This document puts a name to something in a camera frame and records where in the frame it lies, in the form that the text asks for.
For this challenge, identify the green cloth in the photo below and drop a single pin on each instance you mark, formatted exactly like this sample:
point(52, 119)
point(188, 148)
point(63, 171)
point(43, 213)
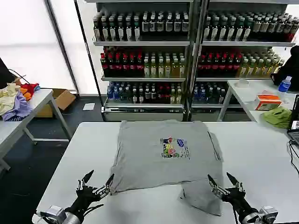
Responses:
point(278, 117)

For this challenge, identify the blue label water bottle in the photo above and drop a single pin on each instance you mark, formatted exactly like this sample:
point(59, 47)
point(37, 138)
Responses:
point(284, 85)

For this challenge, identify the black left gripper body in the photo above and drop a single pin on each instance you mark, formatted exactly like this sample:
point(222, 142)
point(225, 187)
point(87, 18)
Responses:
point(85, 196)

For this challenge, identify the purple cloth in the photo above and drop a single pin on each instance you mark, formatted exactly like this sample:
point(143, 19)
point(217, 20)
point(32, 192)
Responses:
point(22, 108)

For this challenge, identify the white desk table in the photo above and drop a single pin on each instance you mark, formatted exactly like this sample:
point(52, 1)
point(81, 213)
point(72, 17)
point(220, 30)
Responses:
point(245, 98)

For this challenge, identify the red and orange cloth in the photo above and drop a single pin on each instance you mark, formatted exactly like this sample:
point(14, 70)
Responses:
point(29, 88)

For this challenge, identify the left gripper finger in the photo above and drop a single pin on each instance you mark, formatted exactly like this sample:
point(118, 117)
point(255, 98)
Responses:
point(105, 186)
point(85, 180)

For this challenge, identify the brown cardboard box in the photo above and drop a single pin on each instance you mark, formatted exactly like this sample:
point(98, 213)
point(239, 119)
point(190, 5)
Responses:
point(63, 99)

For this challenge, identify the orange tissue box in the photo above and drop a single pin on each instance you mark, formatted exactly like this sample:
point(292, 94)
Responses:
point(267, 102)

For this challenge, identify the white paper sheet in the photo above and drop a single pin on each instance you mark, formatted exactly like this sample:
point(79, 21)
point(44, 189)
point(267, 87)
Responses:
point(89, 106)

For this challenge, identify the white side table with clothes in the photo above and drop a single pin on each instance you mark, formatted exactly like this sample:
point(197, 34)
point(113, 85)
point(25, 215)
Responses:
point(14, 128)

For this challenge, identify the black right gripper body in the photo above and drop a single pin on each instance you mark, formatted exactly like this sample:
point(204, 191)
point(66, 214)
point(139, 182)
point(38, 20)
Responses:
point(238, 200)

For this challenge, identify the cream cloth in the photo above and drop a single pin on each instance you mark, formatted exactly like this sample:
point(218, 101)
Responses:
point(8, 98)

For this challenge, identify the person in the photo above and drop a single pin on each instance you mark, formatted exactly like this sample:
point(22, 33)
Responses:
point(289, 67)

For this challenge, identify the grey printed t-shirt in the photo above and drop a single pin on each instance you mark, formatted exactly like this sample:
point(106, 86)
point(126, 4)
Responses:
point(144, 163)

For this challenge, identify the metal shelf with bottles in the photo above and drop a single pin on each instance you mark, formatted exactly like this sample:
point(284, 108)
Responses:
point(233, 63)
point(144, 67)

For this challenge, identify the clear tape roll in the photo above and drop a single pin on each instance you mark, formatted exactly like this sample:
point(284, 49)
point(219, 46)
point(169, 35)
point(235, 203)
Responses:
point(243, 83)

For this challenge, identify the black bulky object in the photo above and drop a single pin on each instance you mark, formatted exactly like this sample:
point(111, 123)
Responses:
point(4, 74)

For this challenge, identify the black laptop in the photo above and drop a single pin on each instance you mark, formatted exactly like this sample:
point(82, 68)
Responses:
point(294, 116)

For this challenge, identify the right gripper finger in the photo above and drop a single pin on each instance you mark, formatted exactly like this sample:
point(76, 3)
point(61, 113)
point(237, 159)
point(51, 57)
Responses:
point(236, 184)
point(217, 189)

